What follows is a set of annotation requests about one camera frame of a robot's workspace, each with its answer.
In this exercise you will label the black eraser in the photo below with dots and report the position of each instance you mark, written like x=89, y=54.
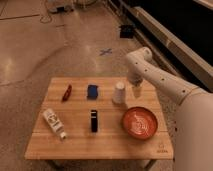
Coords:
x=94, y=121

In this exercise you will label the wooden folding table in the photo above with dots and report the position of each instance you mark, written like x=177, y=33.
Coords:
x=111, y=141

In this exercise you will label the white tube bottle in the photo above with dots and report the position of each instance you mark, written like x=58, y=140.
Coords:
x=54, y=122

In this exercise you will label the black box on floor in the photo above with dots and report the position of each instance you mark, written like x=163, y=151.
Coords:
x=126, y=31

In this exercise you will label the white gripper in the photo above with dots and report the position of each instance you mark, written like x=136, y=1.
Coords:
x=137, y=90

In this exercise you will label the blue sponge block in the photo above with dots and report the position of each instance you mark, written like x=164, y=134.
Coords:
x=92, y=92

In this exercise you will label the orange patterned bowl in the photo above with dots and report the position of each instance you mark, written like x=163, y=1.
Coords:
x=140, y=123

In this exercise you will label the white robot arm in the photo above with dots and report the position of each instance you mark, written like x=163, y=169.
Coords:
x=193, y=149

